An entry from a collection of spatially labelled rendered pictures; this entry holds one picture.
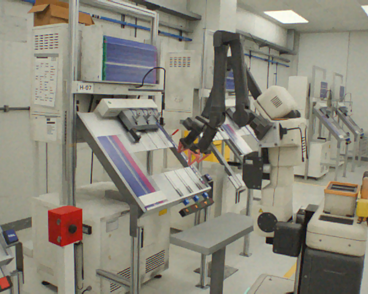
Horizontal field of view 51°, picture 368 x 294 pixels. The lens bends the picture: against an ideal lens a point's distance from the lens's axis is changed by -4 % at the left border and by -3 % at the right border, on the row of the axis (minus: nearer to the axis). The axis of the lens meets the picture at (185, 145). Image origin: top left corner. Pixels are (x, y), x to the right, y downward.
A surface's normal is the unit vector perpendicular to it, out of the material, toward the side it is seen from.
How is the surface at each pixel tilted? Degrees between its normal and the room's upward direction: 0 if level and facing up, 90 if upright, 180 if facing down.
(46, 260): 90
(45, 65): 87
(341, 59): 90
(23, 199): 90
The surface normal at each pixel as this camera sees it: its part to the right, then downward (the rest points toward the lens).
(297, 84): -0.54, 0.08
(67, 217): 0.84, 0.11
